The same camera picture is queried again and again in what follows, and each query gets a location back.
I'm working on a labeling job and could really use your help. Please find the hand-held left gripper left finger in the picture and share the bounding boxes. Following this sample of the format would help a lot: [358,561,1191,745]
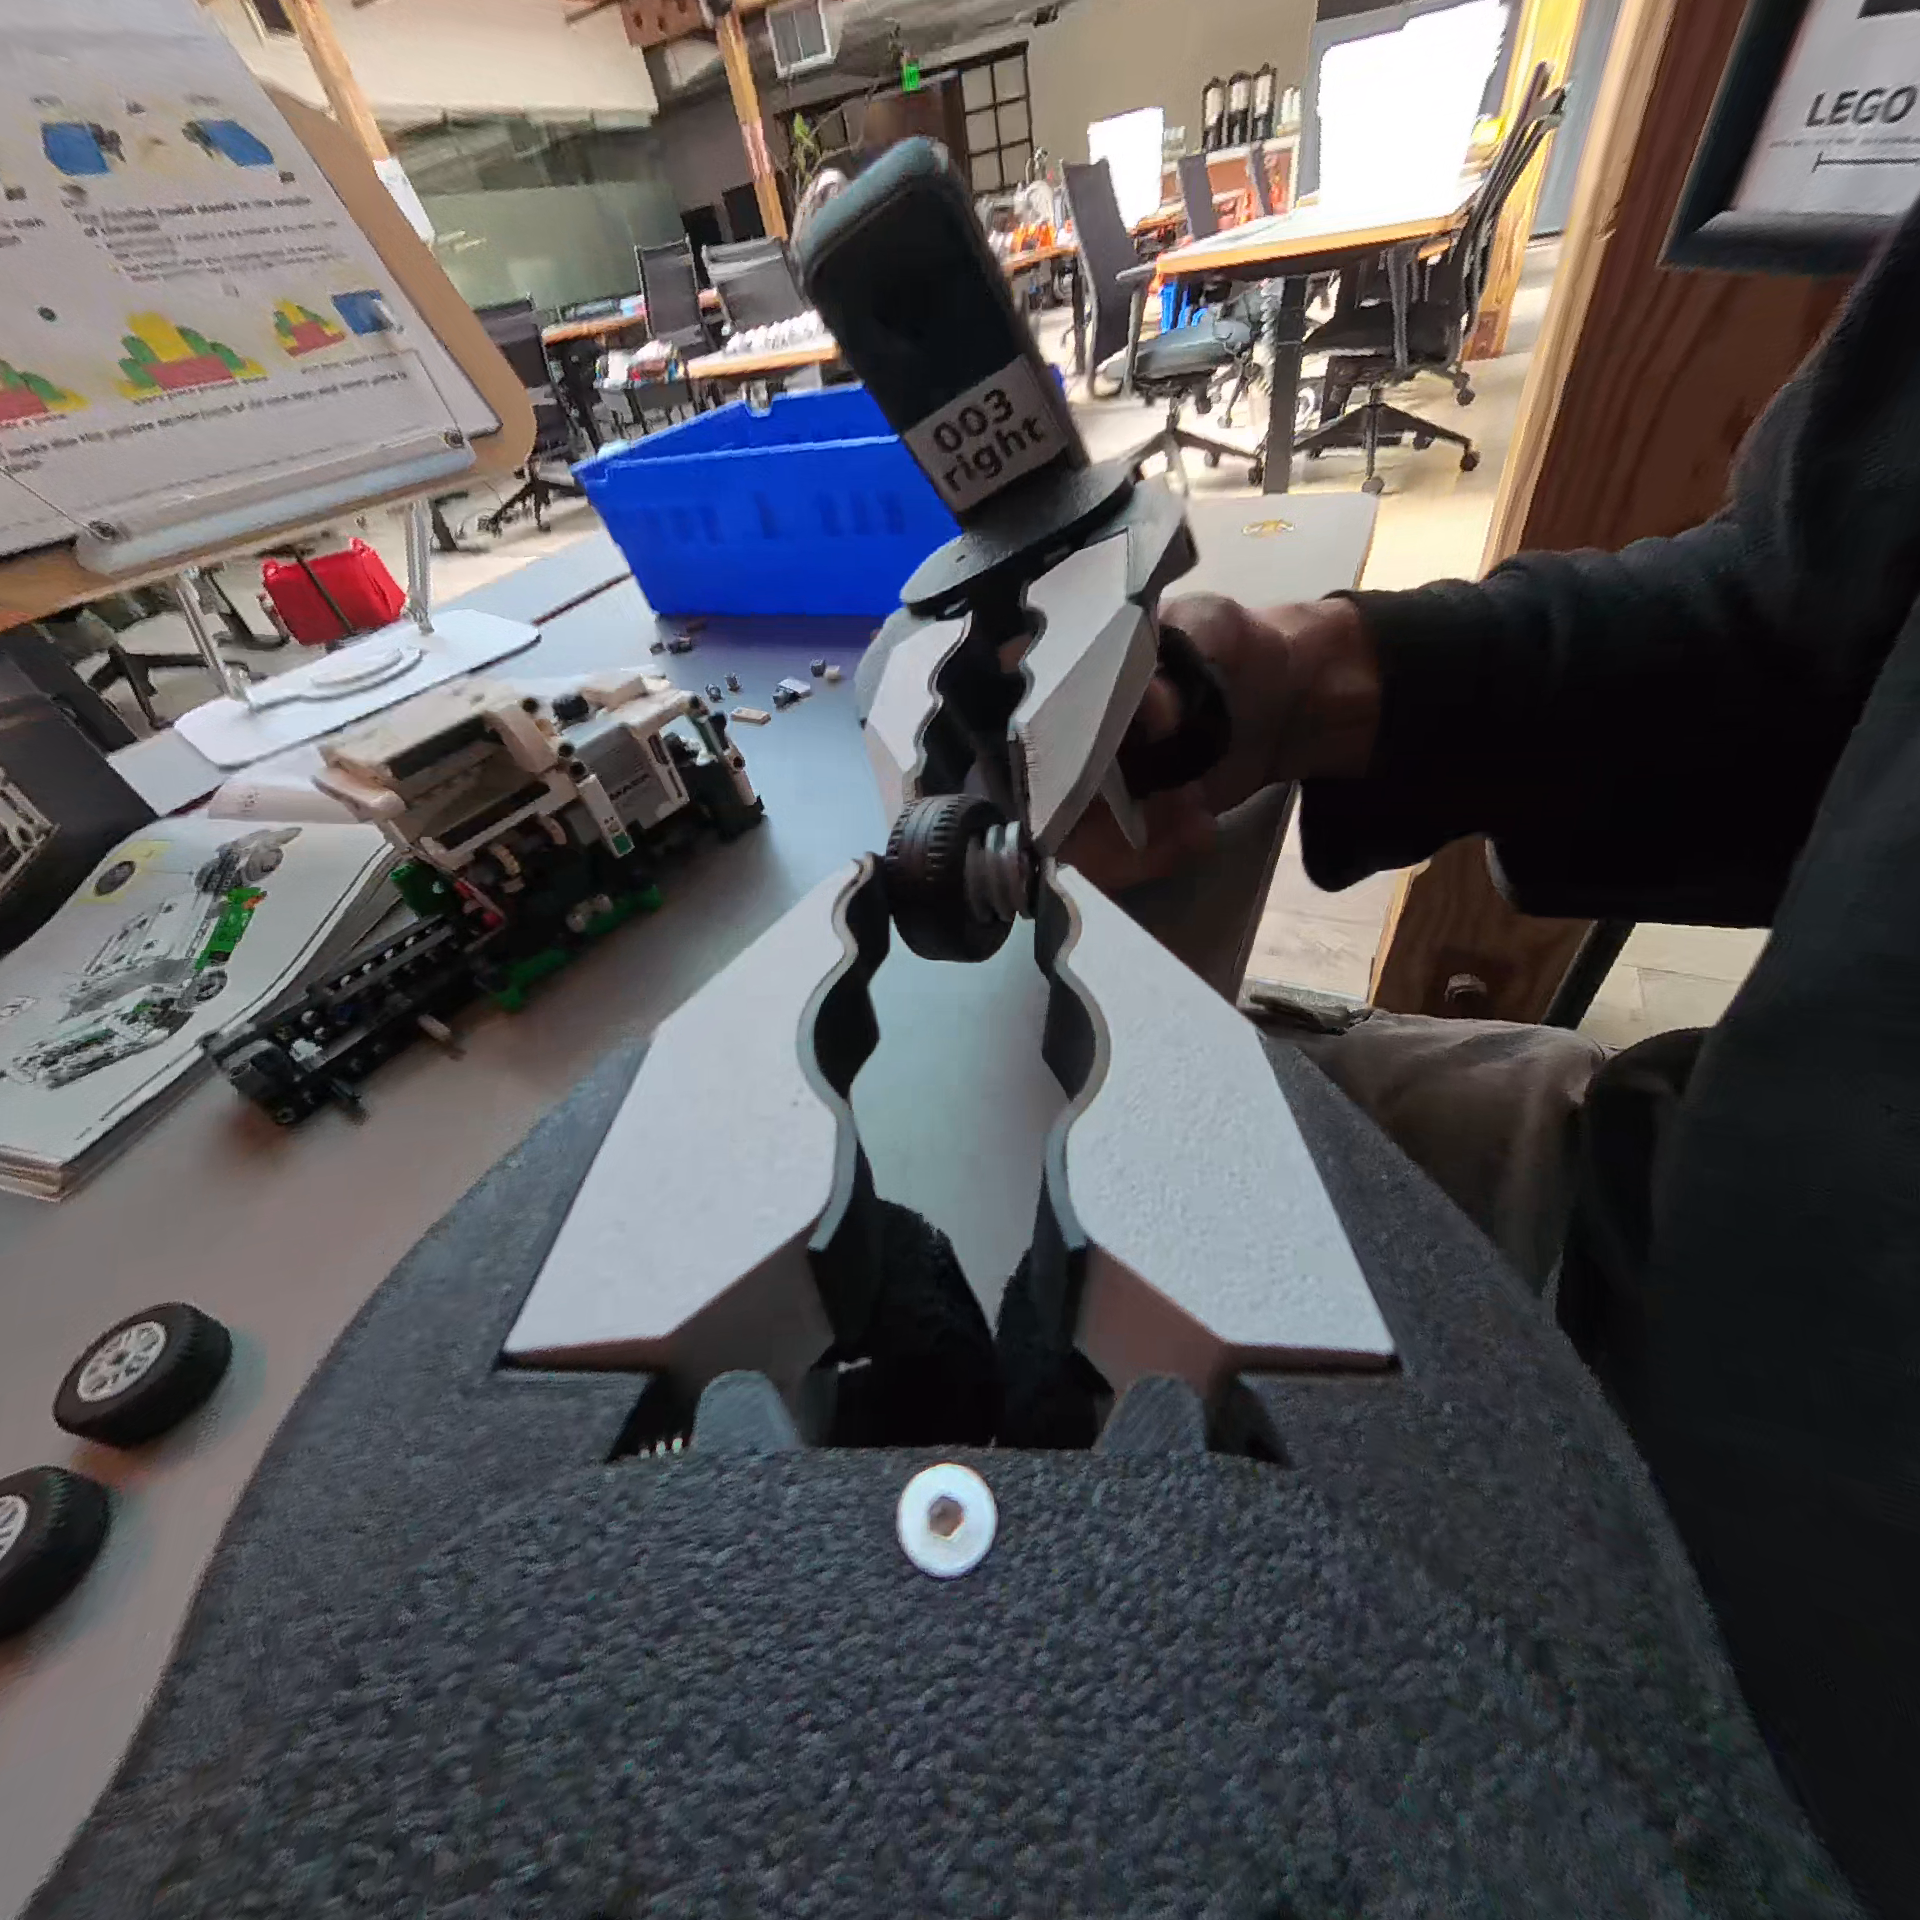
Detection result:
[498,855,890,1404]

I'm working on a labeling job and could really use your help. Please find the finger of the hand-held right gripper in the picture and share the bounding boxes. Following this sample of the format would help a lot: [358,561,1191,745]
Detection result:
[1008,534,1162,864]
[855,608,999,818]

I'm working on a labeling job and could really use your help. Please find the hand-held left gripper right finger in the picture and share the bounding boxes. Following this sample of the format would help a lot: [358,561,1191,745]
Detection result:
[1031,863,1402,1424]

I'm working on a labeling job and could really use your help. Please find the black toy wheel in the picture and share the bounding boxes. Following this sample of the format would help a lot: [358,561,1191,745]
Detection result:
[882,795,1040,966]
[0,1465,112,1641]
[52,1304,235,1452]

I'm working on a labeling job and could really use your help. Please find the white lego truck model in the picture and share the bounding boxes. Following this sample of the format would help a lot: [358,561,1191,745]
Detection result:
[211,675,771,1129]

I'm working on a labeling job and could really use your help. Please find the person's right forearm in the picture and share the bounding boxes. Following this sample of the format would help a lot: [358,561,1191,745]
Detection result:
[1297,211,1920,932]

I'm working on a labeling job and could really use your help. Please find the scattered small lego pieces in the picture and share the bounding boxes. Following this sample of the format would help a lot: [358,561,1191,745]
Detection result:
[647,631,848,731]

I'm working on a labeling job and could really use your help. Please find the lego instruction booklet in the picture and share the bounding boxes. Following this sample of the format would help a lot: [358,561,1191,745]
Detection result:
[0,817,395,1203]

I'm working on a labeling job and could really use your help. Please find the person's right hand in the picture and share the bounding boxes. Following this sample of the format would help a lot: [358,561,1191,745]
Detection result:
[1057,594,1386,890]

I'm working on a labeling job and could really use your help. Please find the black office chair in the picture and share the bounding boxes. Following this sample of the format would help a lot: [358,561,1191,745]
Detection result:
[1290,257,1488,489]
[1057,158,1264,486]
[471,300,601,535]

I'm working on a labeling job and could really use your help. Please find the person's grey-trousered legs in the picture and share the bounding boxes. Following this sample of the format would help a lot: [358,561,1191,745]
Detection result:
[1275,1006,1615,1298]

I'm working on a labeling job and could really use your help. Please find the blue plastic storage bin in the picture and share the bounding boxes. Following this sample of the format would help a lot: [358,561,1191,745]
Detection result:
[575,383,1081,622]

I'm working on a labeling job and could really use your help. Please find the wooden office table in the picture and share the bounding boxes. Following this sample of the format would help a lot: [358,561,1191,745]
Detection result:
[1154,187,1488,496]

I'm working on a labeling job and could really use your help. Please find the silver folding stand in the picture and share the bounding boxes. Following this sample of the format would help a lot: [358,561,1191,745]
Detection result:
[171,516,543,771]

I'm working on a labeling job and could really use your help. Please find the red plastic bin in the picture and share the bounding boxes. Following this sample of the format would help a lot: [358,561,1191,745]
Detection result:
[263,538,410,647]

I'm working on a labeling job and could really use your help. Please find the instruction sheet on wooden board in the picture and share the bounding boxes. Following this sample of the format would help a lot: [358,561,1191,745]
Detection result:
[0,0,538,628]

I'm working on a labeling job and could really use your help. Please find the black framed marker sign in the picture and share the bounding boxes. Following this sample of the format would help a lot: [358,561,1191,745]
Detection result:
[1657,0,1920,280]

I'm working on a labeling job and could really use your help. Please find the wooden post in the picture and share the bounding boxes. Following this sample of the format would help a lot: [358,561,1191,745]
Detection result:
[1372,0,1876,1023]

